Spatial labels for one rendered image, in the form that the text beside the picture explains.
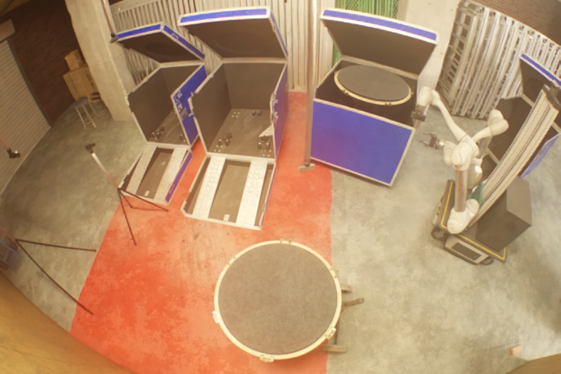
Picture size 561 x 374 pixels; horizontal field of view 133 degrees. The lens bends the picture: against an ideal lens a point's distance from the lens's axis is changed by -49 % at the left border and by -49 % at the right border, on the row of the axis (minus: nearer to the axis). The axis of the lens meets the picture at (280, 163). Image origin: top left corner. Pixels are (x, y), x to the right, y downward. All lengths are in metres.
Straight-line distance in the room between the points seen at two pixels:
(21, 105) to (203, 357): 6.27
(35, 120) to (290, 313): 6.70
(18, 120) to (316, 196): 6.51
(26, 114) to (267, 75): 5.76
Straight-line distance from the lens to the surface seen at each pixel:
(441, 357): 2.55
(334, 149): 2.56
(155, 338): 2.47
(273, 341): 1.35
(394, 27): 2.14
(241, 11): 2.18
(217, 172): 2.81
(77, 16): 4.54
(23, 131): 6.83
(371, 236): 2.50
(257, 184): 2.61
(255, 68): 3.23
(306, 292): 1.38
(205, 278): 2.36
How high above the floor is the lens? 2.15
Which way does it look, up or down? 47 degrees down
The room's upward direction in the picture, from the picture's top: 4 degrees counter-clockwise
